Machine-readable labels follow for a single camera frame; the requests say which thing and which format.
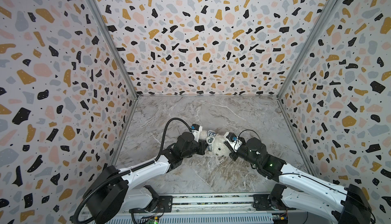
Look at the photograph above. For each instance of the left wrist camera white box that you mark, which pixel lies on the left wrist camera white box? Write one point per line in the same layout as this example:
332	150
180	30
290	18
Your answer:
196	131

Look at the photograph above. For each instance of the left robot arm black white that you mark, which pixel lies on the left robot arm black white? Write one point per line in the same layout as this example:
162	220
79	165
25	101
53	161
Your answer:
117	189

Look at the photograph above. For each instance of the blue white striped knit sweater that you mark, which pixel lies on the blue white striped knit sweater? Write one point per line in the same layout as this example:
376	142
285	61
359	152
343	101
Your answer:
210	139

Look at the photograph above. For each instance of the white fluffy teddy bear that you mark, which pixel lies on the white fluffy teddy bear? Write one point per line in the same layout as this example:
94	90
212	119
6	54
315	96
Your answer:
219	149

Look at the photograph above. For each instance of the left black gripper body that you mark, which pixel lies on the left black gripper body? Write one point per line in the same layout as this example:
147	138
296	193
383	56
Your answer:
199	148

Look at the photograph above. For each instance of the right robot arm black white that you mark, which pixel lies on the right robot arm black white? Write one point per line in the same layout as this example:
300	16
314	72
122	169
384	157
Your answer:
300	190

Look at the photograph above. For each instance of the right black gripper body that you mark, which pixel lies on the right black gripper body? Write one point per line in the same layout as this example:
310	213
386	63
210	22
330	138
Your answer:
232	154

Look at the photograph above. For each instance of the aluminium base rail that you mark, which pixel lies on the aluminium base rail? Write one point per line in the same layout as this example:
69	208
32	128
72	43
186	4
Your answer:
213	208

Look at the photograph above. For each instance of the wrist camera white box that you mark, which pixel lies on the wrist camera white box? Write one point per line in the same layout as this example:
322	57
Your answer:
196	131
233	139

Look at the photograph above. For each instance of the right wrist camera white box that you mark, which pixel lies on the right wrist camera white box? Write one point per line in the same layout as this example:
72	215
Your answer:
233	139

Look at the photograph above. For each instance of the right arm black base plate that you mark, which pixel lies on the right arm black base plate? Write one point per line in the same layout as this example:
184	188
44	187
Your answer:
267	202

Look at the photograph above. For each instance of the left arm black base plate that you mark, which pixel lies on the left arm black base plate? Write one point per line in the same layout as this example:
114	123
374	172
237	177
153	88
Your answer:
162	204

